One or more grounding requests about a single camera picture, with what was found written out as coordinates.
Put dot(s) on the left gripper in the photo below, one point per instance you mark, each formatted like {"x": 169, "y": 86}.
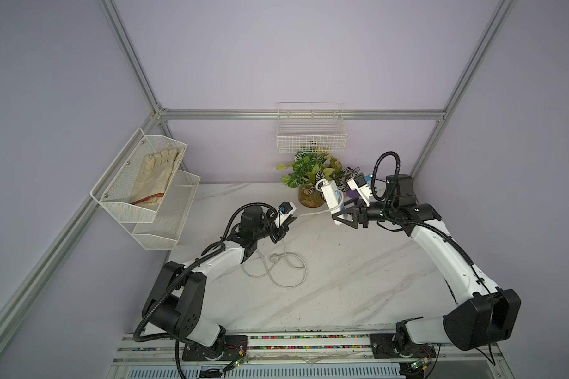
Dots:
{"x": 281, "y": 229}

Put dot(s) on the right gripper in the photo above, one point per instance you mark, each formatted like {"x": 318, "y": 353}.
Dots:
{"x": 355, "y": 224}

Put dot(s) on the white power strip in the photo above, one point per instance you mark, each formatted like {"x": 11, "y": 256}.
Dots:
{"x": 332, "y": 195}

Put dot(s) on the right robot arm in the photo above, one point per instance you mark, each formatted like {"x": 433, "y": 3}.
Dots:
{"x": 484, "y": 313}

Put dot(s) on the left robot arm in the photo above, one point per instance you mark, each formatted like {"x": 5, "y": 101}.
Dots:
{"x": 174, "y": 307}

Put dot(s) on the artificial plant in amber vase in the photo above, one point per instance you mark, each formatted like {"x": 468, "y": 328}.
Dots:
{"x": 310, "y": 165}

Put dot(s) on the cream work glove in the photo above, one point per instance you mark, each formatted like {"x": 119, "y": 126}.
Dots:
{"x": 154, "y": 177}

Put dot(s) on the white two-tier mesh shelf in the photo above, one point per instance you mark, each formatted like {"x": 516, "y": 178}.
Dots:
{"x": 152, "y": 228}

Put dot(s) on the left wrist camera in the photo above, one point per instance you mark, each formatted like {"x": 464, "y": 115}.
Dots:
{"x": 285, "y": 209}

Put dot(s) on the white wire wall basket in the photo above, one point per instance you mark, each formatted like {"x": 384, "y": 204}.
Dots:
{"x": 300, "y": 123}

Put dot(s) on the aluminium frame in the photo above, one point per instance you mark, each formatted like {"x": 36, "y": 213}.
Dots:
{"x": 20, "y": 305}

